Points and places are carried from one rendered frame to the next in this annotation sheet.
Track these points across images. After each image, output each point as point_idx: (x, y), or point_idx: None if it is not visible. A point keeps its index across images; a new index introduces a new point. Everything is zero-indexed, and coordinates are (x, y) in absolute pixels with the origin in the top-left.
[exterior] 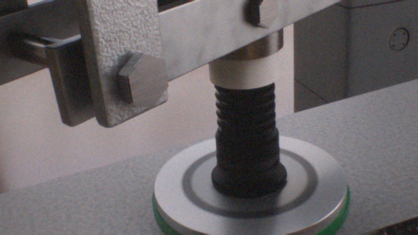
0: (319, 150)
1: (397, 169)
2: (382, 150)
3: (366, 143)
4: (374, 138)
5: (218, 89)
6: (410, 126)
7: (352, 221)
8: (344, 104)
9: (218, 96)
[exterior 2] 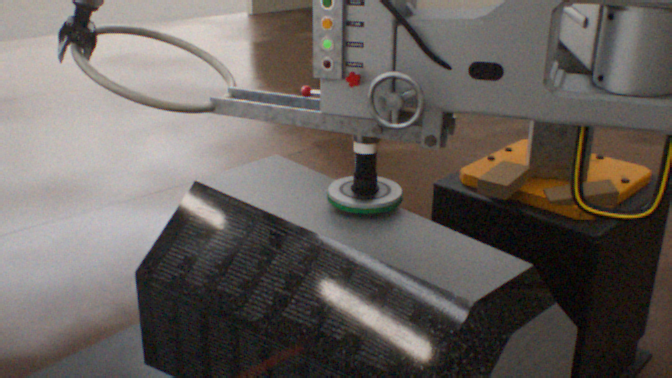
0: (337, 180)
1: (312, 186)
2: (297, 189)
3: (292, 192)
4: (286, 191)
5: (374, 154)
6: (270, 185)
7: None
8: (247, 199)
9: (373, 157)
